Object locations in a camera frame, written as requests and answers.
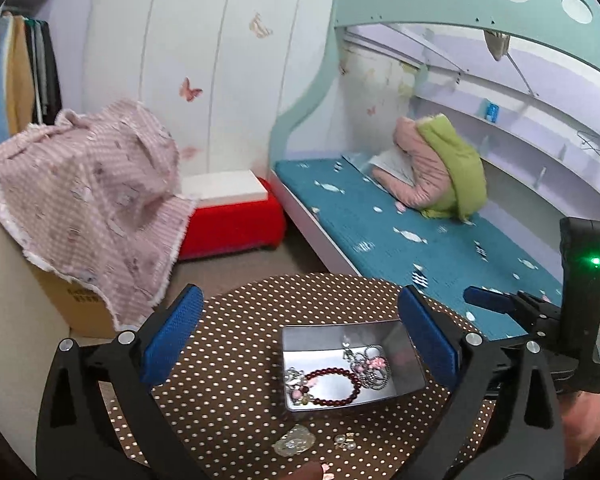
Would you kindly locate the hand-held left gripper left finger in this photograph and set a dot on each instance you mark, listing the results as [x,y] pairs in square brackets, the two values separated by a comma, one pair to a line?
[172,335]

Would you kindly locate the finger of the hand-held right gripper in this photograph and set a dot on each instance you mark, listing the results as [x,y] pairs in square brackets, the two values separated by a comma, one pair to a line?
[487,299]

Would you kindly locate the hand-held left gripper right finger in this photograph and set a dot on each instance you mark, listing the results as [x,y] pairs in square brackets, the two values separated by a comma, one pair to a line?
[427,335]

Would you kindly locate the silver metal tin box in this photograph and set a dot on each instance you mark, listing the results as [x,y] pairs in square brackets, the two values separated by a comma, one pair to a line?
[325,340]

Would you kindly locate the person's right forearm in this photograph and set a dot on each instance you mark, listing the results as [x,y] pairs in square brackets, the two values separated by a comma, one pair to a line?
[585,430]

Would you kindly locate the person's left hand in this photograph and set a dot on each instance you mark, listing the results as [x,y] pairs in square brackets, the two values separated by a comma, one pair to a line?
[307,472]

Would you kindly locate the brown polka-dot tablecloth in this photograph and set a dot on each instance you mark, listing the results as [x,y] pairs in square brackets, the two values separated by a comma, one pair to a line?
[230,360]

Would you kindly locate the cardboard box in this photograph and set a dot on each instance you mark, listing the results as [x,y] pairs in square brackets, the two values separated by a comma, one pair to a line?
[65,305]

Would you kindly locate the red storage stool white lid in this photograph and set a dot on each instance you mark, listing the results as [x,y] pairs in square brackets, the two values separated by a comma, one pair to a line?
[230,230]

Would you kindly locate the teal candy-print mattress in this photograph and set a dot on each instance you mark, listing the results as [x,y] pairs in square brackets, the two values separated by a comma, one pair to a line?
[380,220]

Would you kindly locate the small silver earrings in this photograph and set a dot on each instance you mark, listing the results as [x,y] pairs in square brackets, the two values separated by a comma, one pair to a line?
[345,441]

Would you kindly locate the pink quilt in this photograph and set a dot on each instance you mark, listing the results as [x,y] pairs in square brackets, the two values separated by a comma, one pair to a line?
[420,170]

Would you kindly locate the white low cabinet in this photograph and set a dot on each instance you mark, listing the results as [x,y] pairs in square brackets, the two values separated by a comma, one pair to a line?
[15,320]

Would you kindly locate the pale jade pendant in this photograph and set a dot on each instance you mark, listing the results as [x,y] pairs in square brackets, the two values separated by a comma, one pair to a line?
[295,442]

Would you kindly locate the pink printed blanket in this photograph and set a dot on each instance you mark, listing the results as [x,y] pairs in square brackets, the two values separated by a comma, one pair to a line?
[80,200]

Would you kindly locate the white pillow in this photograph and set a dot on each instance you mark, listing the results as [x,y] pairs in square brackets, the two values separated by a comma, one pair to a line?
[390,162]

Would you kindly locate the pink butterfly sticker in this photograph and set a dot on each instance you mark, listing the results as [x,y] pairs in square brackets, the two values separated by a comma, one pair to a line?
[190,90]

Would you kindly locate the white wardrobe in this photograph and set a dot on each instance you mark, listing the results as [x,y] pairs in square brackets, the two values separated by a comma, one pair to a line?
[220,85]

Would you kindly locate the grey hanging pouch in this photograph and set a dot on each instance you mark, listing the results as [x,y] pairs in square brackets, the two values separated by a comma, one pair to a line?
[496,42]

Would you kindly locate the dark hanging clothes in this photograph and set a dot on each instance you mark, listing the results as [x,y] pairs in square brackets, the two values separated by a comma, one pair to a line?
[47,75]

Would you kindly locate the light blue hanging garment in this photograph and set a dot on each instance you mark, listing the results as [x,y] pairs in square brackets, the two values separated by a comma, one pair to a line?
[1,85]

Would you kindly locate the beige butterfly sticker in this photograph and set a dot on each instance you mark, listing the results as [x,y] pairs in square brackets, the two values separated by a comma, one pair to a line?
[260,25]

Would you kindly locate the teal bunk bed frame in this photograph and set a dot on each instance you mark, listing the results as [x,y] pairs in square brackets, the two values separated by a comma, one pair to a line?
[370,5]

